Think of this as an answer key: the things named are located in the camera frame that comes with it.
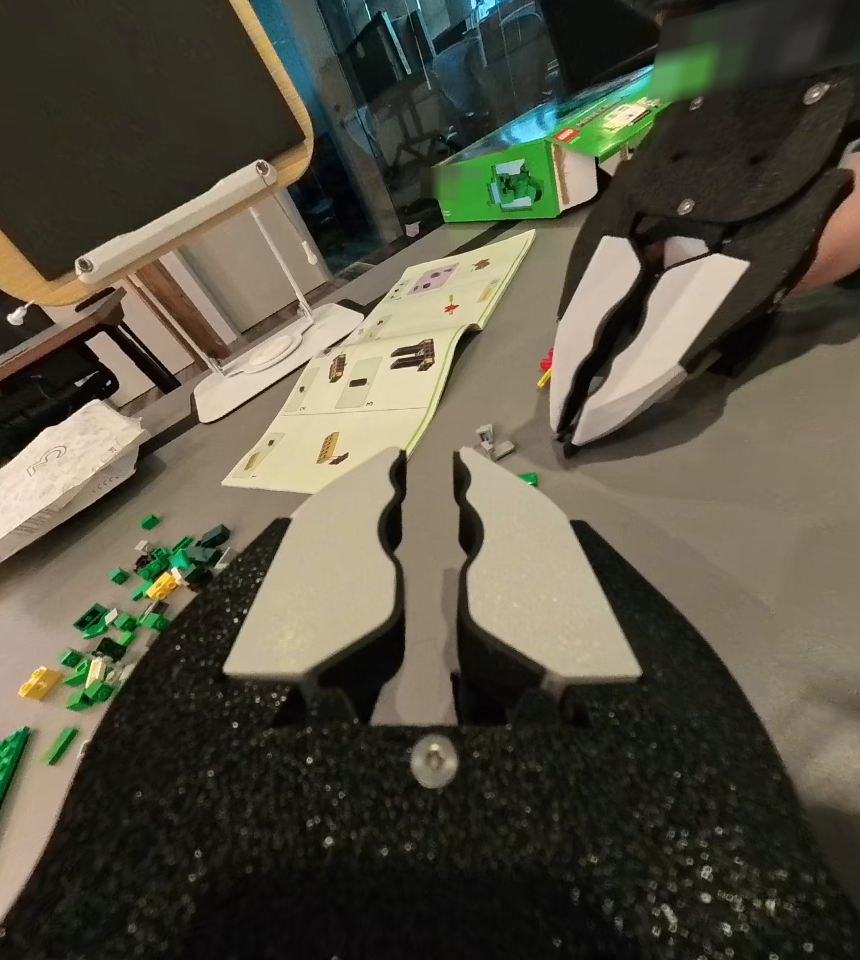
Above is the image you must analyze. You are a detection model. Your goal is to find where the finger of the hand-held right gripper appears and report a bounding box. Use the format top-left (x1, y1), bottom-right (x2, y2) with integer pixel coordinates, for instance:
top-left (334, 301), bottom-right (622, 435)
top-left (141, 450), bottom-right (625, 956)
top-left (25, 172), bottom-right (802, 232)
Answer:
top-left (548, 234), bottom-right (650, 453)
top-left (559, 241), bottom-right (751, 459)

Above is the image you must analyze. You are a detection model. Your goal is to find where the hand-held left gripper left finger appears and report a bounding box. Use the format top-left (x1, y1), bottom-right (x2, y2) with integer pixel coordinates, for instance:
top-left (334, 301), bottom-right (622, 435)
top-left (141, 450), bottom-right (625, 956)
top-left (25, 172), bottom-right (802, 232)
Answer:
top-left (222, 447), bottom-right (409, 715)

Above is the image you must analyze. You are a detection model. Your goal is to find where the white printed paper bag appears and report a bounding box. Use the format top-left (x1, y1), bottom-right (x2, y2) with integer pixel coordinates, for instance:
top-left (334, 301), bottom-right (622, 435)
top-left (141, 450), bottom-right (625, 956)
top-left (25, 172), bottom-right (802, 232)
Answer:
top-left (0, 399), bottom-right (148, 560)

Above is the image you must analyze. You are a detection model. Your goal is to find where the grey desk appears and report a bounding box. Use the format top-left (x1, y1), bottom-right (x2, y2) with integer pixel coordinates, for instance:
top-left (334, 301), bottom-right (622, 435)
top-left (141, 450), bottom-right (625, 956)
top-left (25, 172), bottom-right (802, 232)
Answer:
top-left (0, 217), bottom-right (860, 960)

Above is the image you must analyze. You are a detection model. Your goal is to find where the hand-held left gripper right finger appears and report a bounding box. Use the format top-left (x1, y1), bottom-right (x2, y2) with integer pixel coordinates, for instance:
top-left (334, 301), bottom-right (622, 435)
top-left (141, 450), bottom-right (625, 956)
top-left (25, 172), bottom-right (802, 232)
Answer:
top-left (445, 447), bottom-right (644, 725)

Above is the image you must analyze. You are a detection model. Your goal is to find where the white desk lamp board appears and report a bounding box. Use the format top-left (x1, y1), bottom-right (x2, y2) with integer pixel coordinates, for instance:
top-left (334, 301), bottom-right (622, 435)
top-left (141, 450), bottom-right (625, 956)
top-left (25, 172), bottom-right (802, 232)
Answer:
top-left (0, 0), bottom-right (365, 425)

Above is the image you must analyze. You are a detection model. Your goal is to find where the pile of green bricks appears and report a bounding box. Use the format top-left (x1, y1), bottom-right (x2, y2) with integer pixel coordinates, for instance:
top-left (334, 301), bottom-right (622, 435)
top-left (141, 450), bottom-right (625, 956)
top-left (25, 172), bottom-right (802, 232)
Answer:
top-left (17, 513), bottom-right (240, 766)

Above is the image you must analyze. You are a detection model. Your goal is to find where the pale green instruction booklet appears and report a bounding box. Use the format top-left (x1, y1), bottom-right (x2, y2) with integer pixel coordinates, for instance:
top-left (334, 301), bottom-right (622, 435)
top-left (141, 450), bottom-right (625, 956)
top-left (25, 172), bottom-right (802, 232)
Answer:
top-left (221, 228), bottom-right (538, 496)

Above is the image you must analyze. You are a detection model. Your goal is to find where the green toy set box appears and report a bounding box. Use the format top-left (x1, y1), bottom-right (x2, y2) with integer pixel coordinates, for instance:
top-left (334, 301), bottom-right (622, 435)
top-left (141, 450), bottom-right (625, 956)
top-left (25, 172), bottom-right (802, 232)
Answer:
top-left (432, 63), bottom-right (675, 224)

